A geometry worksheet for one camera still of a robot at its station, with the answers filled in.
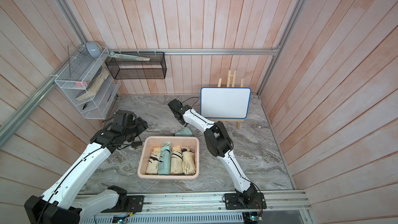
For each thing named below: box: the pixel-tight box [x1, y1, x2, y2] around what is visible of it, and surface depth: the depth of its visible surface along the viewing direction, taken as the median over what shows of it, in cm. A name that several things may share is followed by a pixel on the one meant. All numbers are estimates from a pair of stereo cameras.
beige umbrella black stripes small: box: [181, 145, 197, 176], surface depth 80 cm
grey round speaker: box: [85, 40, 103, 59], surface depth 84 cm
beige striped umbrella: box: [170, 145, 183, 175], surface depth 81 cm
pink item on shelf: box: [75, 81, 88, 88], surface depth 73 cm
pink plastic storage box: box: [136, 135, 200, 180], surface depth 81 cm
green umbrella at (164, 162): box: [158, 142, 172, 176], surface depth 81 cm
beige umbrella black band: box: [145, 146, 162, 176], surface depth 81 cm
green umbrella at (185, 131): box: [174, 126, 193, 137], surface depth 98 cm
